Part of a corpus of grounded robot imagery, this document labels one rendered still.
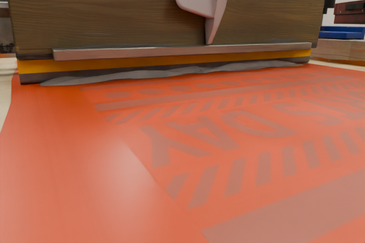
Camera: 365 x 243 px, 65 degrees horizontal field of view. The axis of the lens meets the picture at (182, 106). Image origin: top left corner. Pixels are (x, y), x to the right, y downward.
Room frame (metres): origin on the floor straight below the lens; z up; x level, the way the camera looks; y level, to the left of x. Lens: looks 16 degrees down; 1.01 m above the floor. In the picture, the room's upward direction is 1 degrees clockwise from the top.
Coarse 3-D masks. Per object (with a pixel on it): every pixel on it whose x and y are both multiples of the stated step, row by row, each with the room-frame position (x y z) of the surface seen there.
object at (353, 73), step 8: (304, 64) 0.44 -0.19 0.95; (312, 64) 0.44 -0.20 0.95; (216, 72) 0.35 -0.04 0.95; (224, 72) 0.36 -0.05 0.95; (232, 72) 0.36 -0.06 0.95; (240, 72) 0.36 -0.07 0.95; (328, 72) 0.37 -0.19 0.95; (336, 72) 0.37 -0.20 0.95; (344, 72) 0.37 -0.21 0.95; (352, 72) 0.37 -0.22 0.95; (360, 72) 0.37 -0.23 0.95
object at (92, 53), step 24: (72, 48) 0.27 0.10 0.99; (96, 48) 0.28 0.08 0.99; (120, 48) 0.29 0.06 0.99; (144, 48) 0.30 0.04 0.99; (168, 48) 0.31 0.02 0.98; (192, 48) 0.33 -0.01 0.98; (216, 48) 0.34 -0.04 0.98; (240, 48) 0.36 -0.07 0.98; (264, 48) 0.38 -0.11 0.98; (288, 48) 0.40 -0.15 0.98
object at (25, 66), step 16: (32, 64) 0.27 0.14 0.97; (48, 64) 0.28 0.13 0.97; (64, 64) 0.28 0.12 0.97; (80, 64) 0.29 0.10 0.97; (96, 64) 0.30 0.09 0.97; (112, 64) 0.31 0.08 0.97; (128, 64) 0.32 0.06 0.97; (144, 64) 0.33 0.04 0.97; (160, 64) 0.33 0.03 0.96; (176, 64) 0.34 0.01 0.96
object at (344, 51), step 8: (320, 40) 0.50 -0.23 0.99; (328, 40) 0.48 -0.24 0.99; (336, 40) 0.47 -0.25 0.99; (344, 40) 0.46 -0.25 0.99; (352, 40) 0.45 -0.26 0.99; (360, 40) 0.44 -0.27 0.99; (312, 48) 0.51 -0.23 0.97; (320, 48) 0.49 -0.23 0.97; (328, 48) 0.48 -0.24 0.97; (336, 48) 0.47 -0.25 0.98; (344, 48) 0.46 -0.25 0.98; (352, 48) 0.45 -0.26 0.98; (360, 48) 0.44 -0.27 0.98; (0, 56) 0.46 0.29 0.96; (8, 56) 0.47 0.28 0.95; (312, 56) 0.51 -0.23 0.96; (320, 56) 0.49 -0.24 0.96; (328, 56) 0.48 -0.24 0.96; (336, 56) 0.47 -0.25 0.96; (344, 56) 0.46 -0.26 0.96; (352, 56) 0.45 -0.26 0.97; (360, 56) 0.43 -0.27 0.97; (352, 64) 0.44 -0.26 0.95; (360, 64) 0.43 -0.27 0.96
